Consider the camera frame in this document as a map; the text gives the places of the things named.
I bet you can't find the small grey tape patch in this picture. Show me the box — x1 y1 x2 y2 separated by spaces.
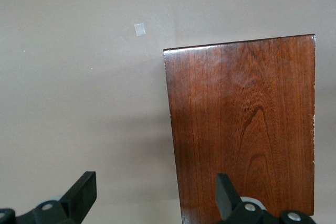
134 23 146 37

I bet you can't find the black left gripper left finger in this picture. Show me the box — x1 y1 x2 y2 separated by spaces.
0 170 97 224

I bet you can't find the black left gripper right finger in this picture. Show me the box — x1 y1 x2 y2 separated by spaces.
215 173 316 224

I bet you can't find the dark brown wooden cabinet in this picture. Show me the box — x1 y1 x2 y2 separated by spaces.
162 34 316 224

